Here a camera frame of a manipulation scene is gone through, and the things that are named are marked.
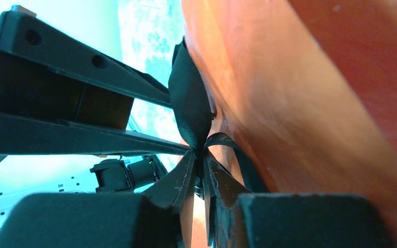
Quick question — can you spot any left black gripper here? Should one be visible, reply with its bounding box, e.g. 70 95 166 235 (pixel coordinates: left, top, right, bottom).
0 11 189 156

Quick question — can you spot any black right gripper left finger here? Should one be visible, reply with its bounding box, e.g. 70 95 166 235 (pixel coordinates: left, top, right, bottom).
0 151 195 247

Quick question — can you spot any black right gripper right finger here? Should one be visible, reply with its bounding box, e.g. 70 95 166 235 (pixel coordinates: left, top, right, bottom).
204 158 394 247

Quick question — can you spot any black strap bundle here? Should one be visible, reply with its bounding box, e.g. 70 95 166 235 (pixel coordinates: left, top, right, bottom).
167 37 269 201

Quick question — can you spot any orange wrapping paper sheet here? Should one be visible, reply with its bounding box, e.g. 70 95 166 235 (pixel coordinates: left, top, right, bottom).
181 1 397 242

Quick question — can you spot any floral patterned tablecloth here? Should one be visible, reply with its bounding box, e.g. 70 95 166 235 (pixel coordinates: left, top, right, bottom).
118 1 184 143

